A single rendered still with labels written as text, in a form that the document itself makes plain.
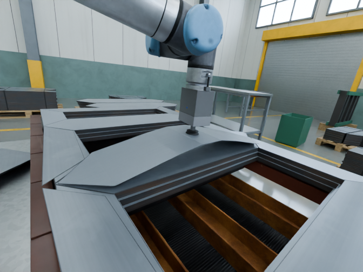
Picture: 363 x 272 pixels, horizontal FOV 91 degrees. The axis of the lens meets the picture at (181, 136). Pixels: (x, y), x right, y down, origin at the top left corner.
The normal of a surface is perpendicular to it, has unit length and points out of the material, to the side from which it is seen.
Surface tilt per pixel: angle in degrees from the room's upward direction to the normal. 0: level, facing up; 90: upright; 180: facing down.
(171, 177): 90
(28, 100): 90
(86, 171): 11
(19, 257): 0
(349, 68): 90
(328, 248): 0
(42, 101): 90
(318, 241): 0
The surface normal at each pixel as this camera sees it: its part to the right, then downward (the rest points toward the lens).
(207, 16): 0.42, 0.33
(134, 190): 0.62, 0.31
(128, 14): 0.07, 0.89
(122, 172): -0.07, -0.89
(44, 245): 0.10, -0.94
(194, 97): -0.85, 0.08
